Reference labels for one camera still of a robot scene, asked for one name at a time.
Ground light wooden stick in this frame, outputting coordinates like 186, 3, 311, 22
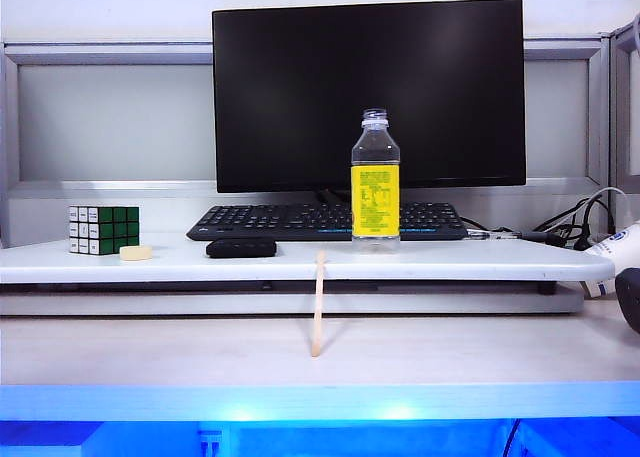
310, 249, 328, 358

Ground clear bottle with yellow label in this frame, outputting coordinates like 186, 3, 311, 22
350, 108, 402, 255

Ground black monitor stand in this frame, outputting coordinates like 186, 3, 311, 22
314, 188, 353, 206

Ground black computer keyboard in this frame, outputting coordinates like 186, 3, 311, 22
185, 202, 470, 243

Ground small black oblong case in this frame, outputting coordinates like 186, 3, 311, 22
205, 238, 278, 259

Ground black computer monitor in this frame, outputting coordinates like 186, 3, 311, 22
211, 0, 528, 194

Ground white desk riser platform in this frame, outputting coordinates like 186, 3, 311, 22
0, 232, 617, 316

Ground green and white puzzle cube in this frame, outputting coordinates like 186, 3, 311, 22
68, 205, 141, 256

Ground white and black device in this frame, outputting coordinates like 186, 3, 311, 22
581, 223, 640, 299

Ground black rounded object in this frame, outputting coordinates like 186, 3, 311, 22
614, 267, 640, 336

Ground black cable with metal plug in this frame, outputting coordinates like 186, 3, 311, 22
467, 228, 564, 244

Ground small white connector bracket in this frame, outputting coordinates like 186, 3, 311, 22
196, 428, 224, 457

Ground wide grey aluminium partition frame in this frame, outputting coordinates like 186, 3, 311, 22
0, 36, 614, 248

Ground black cable bundle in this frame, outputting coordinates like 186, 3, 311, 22
531, 194, 617, 252

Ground thin white cable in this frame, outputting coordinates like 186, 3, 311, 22
583, 186, 632, 213

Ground thin black hanging cable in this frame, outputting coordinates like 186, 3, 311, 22
501, 418, 521, 457

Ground narrow grey aluminium partition frame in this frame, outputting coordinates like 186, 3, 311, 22
609, 17, 640, 228

